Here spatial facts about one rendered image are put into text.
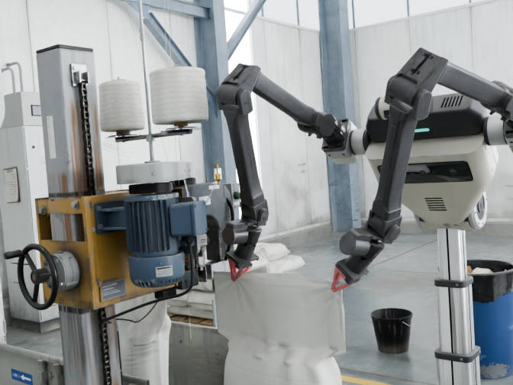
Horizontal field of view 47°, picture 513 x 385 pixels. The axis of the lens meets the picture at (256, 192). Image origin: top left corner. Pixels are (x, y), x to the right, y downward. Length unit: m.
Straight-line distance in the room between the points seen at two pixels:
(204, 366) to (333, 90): 8.48
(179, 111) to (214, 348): 1.14
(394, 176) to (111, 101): 0.90
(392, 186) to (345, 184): 9.01
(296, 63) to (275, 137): 1.43
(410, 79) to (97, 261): 0.95
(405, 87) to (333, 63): 9.28
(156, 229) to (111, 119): 0.46
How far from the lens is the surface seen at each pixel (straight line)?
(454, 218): 2.07
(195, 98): 1.70
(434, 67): 1.40
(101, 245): 1.71
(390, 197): 1.53
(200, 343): 2.54
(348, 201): 10.52
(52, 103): 1.77
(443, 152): 1.88
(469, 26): 10.04
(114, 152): 6.93
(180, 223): 1.58
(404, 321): 4.29
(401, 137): 1.45
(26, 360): 2.55
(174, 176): 1.59
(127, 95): 1.90
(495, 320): 3.86
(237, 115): 1.67
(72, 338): 1.82
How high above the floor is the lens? 1.40
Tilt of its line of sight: 3 degrees down
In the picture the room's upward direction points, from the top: 4 degrees counter-clockwise
